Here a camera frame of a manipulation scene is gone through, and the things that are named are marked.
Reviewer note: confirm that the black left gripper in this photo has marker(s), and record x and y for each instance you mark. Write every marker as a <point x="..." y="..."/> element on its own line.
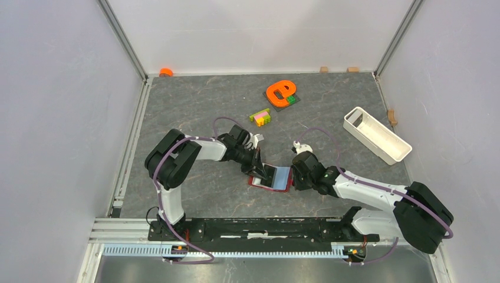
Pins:
<point x="256" y="160"/>

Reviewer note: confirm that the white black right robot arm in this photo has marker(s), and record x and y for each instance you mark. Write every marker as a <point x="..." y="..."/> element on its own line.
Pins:
<point x="413" y="212"/>

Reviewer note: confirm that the wooden block right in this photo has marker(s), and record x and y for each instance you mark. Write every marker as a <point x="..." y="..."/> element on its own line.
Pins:
<point x="353" y="70"/>

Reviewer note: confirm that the white plastic tray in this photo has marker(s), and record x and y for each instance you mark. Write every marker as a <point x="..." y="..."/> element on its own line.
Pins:
<point x="376" y="136"/>

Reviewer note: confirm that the green small block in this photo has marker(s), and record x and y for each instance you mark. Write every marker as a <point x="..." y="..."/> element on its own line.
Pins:
<point x="291" y="100"/>

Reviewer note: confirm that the orange letter e shape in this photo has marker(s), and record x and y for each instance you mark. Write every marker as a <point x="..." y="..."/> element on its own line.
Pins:
<point x="279" y="91"/>

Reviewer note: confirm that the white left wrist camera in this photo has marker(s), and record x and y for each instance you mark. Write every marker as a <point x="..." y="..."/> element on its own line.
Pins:
<point x="254" y="140"/>

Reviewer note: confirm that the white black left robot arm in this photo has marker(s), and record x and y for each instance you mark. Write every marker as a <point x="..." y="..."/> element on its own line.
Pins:
<point x="171" y="160"/>

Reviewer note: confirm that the wooden curved piece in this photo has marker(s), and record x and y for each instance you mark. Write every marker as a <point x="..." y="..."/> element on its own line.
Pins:
<point x="392" y="118"/>

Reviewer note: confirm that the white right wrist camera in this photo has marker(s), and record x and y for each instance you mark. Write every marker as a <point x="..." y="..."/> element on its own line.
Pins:
<point x="298" y="147"/>

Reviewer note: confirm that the orange round cap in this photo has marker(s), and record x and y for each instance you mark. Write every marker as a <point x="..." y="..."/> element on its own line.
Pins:
<point x="165" y="72"/>

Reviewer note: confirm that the red leather card holder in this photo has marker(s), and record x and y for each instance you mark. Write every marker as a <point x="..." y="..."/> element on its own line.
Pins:
<point x="266" y="184"/>

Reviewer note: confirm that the dark square base plate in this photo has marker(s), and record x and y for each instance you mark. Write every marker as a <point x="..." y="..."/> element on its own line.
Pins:
<point x="278" y="109"/>

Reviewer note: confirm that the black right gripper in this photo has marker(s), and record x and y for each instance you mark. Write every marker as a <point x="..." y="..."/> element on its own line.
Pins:
<point x="297" y="184"/>

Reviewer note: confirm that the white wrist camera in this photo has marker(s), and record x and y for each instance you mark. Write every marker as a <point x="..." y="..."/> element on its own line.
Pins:
<point x="298" y="147"/>
<point x="254" y="140"/>

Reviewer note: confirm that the dark credit card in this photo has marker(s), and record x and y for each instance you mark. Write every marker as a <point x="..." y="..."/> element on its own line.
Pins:
<point x="281" y="179"/>

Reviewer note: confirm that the colourful block stack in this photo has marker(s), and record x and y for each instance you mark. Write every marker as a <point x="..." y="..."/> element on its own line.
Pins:
<point x="261" y="118"/>

